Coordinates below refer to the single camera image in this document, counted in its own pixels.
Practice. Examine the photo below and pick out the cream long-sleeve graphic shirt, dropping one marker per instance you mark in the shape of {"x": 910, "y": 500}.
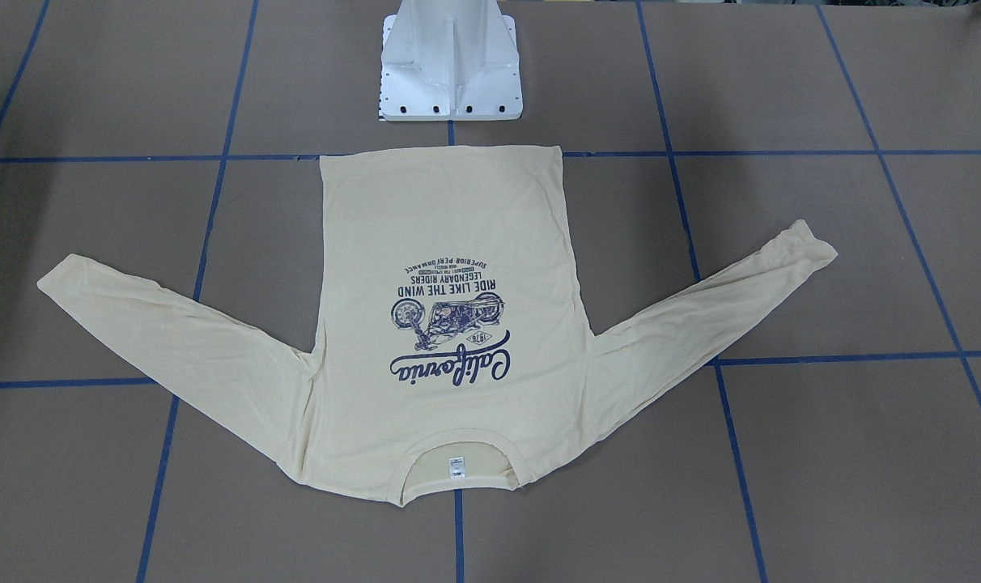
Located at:
{"x": 452, "y": 348}

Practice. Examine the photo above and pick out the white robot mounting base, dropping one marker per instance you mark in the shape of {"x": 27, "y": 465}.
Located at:
{"x": 450, "y": 61}

